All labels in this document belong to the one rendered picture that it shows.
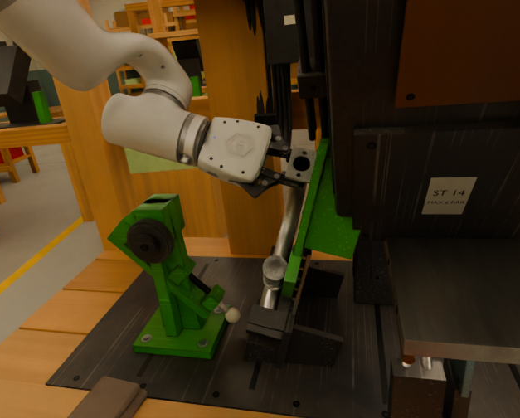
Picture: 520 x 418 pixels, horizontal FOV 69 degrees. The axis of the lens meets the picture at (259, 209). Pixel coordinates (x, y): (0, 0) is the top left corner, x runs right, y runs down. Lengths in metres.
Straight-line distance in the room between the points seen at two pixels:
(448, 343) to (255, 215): 0.65
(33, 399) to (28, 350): 0.17
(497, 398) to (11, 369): 0.82
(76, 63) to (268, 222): 0.59
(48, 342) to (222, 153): 0.54
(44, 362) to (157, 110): 0.52
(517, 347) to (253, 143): 0.42
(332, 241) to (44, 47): 0.43
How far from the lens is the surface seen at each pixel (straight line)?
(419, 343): 0.40
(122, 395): 0.67
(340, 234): 0.54
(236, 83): 0.87
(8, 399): 0.80
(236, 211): 0.96
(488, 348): 0.41
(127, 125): 0.64
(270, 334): 0.64
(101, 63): 0.55
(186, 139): 0.60
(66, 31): 0.53
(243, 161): 0.59
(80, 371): 0.78
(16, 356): 0.92
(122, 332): 0.82
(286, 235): 0.69
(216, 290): 0.70
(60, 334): 0.92
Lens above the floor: 1.39
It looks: 24 degrees down
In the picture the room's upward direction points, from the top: 6 degrees counter-clockwise
